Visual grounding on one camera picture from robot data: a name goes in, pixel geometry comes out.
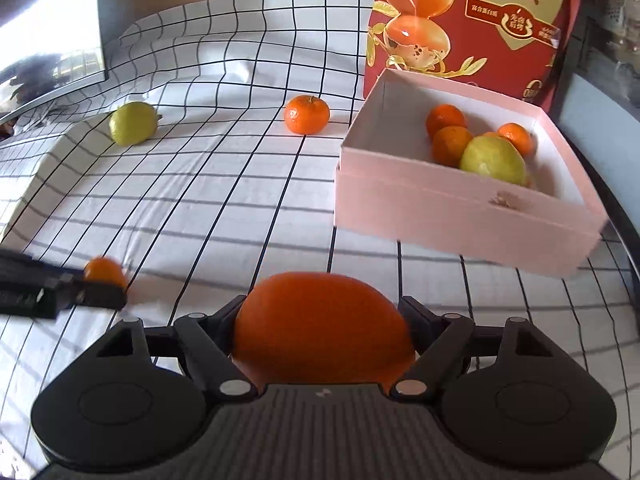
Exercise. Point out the black framed screen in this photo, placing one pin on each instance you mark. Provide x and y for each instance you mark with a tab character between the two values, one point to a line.
600	125

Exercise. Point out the large green pear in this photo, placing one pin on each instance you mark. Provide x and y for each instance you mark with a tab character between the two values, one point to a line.
492	160

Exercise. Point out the black computer monitor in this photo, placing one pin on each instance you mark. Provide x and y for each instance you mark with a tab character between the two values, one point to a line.
45	25

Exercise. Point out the pink cardboard box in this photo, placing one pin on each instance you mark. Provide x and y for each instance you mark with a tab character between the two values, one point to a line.
450	220

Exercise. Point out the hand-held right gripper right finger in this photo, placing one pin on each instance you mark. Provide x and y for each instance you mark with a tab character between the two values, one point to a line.
417	312

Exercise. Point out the yellow-green lemon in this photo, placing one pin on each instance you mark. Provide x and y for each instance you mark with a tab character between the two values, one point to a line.
131	124

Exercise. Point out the white black-checked tablecloth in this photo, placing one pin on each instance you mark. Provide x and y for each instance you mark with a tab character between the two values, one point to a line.
225	200

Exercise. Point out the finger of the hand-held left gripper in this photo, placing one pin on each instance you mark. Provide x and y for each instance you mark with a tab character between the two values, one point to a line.
97	296
35	262

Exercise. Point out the large orange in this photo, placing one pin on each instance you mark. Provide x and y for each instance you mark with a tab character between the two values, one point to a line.
320	330

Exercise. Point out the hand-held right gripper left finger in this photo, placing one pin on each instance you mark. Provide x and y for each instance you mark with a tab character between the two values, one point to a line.
227	315

